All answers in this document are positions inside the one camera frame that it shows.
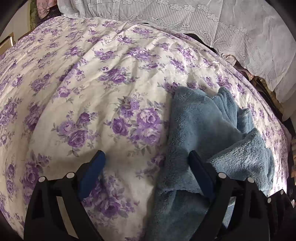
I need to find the blue fluffy small garment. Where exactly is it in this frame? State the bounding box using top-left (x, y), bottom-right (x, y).
top-left (144, 86), bottom-right (275, 240)

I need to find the purple floral bed sheet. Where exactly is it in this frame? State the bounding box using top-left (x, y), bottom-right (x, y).
top-left (1, 16), bottom-right (288, 240)

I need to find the white lace cover cloth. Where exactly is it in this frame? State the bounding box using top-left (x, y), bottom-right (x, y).
top-left (58, 0), bottom-right (295, 102)

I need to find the pink floral cloth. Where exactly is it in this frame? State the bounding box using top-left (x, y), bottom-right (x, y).
top-left (36, 0), bottom-right (57, 19)

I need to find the gold wooden bed frame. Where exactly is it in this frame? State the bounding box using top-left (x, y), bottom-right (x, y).
top-left (0, 33), bottom-right (16, 55)

